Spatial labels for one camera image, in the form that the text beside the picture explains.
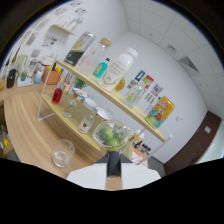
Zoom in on blue poster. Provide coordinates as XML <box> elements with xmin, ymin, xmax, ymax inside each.
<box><xmin>134</xmin><ymin>69</ymin><xmax>146</xmax><ymax>82</ymax></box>

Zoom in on clear drinking glass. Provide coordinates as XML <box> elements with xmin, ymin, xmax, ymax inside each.
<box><xmin>52</xmin><ymin>138</ymin><xmax>76</xmax><ymax>168</ymax></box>

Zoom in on small clear bottle blue cap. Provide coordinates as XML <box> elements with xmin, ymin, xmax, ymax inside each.
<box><xmin>143</xmin><ymin>99</ymin><xmax>158</xmax><ymax>118</ymax></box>

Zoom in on ceiling air vent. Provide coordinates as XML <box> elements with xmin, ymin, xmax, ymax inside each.
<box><xmin>178</xmin><ymin>55</ymin><xmax>200</xmax><ymax>74</ymax></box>

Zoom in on white kitchen appliance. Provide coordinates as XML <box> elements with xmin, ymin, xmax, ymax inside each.
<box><xmin>39</xmin><ymin>54</ymin><xmax>56</xmax><ymax>67</ymax></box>

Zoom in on clear bottle white cap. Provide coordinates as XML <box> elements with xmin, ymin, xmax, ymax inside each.
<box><xmin>77</xmin><ymin>114</ymin><xmax>96</xmax><ymax>135</ymax></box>

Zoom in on multicoloured poster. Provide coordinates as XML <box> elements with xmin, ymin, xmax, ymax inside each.
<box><xmin>150</xmin><ymin>83</ymin><xmax>164</xmax><ymax>98</ymax></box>

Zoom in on large white milk bottle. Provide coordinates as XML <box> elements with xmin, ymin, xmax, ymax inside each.
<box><xmin>98</xmin><ymin>47</ymin><xmax>139</xmax><ymax>93</ymax></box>

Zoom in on amber liquor bottle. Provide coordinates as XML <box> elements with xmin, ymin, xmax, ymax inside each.
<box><xmin>114</xmin><ymin>77</ymin><xmax>127</xmax><ymax>93</ymax></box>

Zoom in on two-tier wooden shelf rack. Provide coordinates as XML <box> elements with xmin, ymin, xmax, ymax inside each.
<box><xmin>37</xmin><ymin>54</ymin><xmax>174</xmax><ymax>168</ymax></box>

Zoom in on white bowl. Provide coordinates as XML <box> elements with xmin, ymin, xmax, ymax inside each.
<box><xmin>95</xmin><ymin>108</ymin><xmax>113</xmax><ymax>122</ymax></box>
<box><xmin>82</xmin><ymin>97</ymin><xmax>98</xmax><ymax>111</ymax></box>

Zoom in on colourful rimmed bowl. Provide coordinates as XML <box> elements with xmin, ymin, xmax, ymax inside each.
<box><xmin>72</xmin><ymin>87</ymin><xmax>88</xmax><ymax>103</ymax></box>

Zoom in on green potted plant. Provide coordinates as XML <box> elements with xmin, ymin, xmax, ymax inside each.
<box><xmin>73</xmin><ymin>77</ymin><xmax>88</xmax><ymax>89</ymax></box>

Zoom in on yellow cartoon print can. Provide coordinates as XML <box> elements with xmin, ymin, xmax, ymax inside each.
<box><xmin>144</xmin><ymin>95</ymin><xmax>176</xmax><ymax>129</ymax></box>

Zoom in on teal liquid bottle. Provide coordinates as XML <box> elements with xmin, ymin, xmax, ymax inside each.
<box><xmin>91</xmin><ymin>57</ymin><xmax>111</xmax><ymax>80</ymax></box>

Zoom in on white tray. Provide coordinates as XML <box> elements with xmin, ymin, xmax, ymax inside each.
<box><xmin>16</xmin><ymin>77</ymin><xmax>34</xmax><ymax>88</ymax></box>

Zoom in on black kettle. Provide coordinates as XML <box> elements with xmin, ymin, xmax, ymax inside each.
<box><xmin>5</xmin><ymin>68</ymin><xmax>19</xmax><ymax>89</ymax></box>

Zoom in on brown door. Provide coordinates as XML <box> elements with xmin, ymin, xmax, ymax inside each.
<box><xmin>163</xmin><ymin>110</ymin><xmax>223</xmax><ymax>176</ymax></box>

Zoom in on clear bottle orange cap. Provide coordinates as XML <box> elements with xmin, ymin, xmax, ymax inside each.
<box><xmin>62</xmin><ymin>96</ymin><xmax>78</xmax><ymax>119</ymax></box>

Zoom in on red liquid bottle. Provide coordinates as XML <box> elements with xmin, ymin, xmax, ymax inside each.
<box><xmin>51</xmin><ymin>81</ymin><xmax>66</xmax><ymax>105</ymax></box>

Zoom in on clear bottle green cap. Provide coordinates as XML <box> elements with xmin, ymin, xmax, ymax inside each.
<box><xmin>122</xmin><ymin>80</ymin><xmax>147</xmax><ymax>110</ymax></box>

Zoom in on white vase with flowers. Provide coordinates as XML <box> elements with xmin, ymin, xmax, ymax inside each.
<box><xmin>64</xmin><ymin>16</ymin><xmax>84</xmax><ymax>33</ymax></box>

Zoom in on tall glass jar cork lid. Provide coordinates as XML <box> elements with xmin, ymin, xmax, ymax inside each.
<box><xmin>77</xmin><ymin>37</ymin><xmax>113</xmax><ymax>77</ymax></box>

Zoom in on red poster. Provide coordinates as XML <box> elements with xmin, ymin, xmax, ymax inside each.
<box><xmin>142</xmin><ymin>74</ymin><xmax>155</xmax><ymax>90</ymax></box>

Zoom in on long wooden wall shelf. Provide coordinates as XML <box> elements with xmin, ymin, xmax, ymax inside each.
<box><xmin>46</xmin><ymin>23</ymin><xmax>76</xmax><ymax>36</ymax></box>

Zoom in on glass jar of limes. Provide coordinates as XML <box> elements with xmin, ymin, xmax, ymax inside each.
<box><xmin>91</xmin><ymin>119</ymin><xmax>132</xmax><ymax>155</ymax></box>

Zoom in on pale blue squat bottle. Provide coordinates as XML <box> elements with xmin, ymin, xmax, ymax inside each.
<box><xmin>33</xmin><ymin>69</ymin><xmax>44</xmax><ymax>85</ymax></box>

